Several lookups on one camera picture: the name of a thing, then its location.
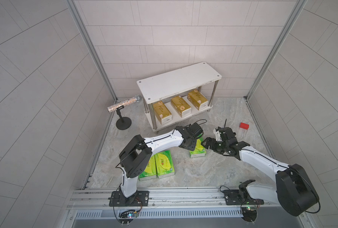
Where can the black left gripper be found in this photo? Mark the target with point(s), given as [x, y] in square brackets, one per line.
[193, 147]

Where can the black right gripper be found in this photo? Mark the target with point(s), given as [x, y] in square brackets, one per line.
[212, 146]

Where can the green tissue pack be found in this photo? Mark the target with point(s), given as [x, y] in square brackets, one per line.
[199, 150]
[150, 171]
[164, 164]

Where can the gold tissue pack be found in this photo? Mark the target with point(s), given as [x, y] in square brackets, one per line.
[181, 106]
[162, 113]
[197, 99]

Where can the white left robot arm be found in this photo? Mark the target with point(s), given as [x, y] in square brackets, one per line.
[116, 200]

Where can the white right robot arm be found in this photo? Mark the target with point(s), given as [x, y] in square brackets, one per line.
[292, 187]

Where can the white two-tier shelf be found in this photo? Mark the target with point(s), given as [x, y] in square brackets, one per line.
[164, 86]

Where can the red small block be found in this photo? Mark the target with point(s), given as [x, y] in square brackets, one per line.
[244, 126]

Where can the glittery microphone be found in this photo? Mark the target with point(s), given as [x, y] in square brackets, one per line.
[126, 102]

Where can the black microphone stand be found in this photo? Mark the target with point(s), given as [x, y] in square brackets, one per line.
[122, 123]

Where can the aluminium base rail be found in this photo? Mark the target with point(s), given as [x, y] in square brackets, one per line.
[183, 203]

